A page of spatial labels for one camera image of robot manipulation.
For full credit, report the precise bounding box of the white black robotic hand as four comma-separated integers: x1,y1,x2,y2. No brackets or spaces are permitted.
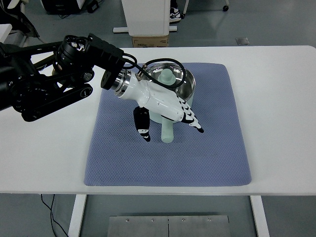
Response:
111,69,204,142

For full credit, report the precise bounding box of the green pot with handle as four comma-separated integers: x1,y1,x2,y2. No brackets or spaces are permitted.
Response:
142,63,196,144

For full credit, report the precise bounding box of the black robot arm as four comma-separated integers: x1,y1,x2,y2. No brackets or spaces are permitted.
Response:
0,34,126,122

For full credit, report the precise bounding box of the steel lid with green knob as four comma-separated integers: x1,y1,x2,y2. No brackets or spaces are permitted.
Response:
145,63,196,102

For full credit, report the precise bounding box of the cardboard box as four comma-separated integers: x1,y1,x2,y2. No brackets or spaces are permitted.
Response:
132,35,169,48

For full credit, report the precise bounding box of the blue textured mat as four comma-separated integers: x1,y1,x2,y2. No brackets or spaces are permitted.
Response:
84,63,251,187

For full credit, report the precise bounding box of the black white sneaker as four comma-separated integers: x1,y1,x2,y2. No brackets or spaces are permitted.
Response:
169,7,182,23

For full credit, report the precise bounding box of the grey floor socket plate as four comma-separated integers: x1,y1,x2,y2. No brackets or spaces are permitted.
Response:
236,37,250,45

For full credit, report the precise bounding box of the white chair leg with caster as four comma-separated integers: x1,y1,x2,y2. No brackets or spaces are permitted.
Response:
222,0,230,12

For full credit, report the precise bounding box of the left white table leg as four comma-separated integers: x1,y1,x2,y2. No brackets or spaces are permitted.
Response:
68,194,87,237

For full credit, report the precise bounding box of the white table leg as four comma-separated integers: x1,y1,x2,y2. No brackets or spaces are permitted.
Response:
250,196,270,237
68,194,87,237

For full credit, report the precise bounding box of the black equipment on floor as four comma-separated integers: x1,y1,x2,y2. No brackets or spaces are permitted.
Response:
40,0,102,15

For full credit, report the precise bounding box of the metal floor plate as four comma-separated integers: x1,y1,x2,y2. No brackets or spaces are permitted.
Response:
108,215,231,237

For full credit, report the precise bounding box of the right white table leg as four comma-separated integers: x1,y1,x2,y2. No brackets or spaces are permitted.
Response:
250,196,270,237

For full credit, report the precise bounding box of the black chair with jacket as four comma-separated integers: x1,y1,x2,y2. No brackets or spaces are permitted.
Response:
0,0,46,47

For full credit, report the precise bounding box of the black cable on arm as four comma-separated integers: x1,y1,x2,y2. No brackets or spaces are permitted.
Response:
121,53,186,88

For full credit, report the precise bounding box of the white cabinet pedestal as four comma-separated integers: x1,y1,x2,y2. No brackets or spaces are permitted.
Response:
113,0,178,37

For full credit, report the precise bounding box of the black floor cable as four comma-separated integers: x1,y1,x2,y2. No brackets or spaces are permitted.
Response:
40,194,69,237

